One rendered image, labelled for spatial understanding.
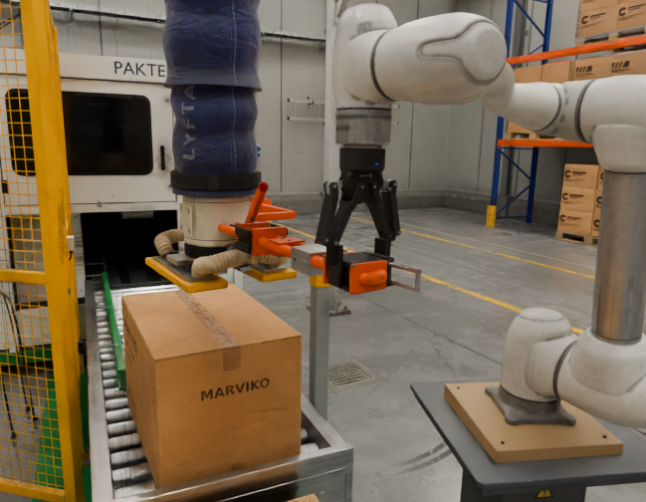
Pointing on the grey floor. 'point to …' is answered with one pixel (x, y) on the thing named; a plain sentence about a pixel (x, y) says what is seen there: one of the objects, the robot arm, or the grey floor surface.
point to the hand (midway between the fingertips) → (358, 267)
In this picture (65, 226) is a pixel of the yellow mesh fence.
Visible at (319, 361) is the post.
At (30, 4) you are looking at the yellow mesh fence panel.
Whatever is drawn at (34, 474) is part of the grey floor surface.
